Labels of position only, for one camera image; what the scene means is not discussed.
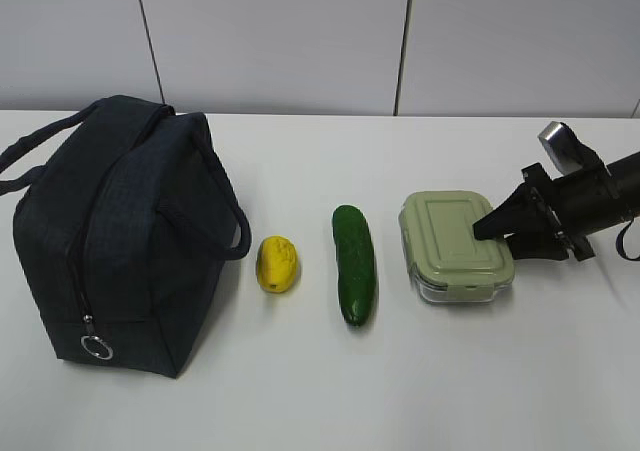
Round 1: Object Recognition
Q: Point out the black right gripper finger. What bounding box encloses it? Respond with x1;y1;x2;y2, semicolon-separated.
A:
473;183;554;240
506;222;569;261

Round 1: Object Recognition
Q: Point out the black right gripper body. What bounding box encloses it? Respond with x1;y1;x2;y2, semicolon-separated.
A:
522;163;595;261

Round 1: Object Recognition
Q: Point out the green lidded glass container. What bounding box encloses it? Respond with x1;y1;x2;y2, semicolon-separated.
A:
398;190;515;305

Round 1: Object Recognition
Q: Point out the green cucumber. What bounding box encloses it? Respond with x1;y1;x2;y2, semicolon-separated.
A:
331;204;377;327

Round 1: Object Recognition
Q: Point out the yellow lemon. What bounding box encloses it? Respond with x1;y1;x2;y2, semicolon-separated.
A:
256;235;299;294

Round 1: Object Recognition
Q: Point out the dark navy lunch bag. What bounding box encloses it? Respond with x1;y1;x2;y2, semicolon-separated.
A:
1;95;252;378

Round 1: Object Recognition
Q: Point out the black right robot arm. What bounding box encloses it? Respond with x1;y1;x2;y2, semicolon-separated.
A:
473;153;639;261

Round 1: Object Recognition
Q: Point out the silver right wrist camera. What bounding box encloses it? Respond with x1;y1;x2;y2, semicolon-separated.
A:
538;121;603;176

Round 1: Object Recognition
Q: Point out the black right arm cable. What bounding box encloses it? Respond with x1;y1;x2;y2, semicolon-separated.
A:
614;218;640;262

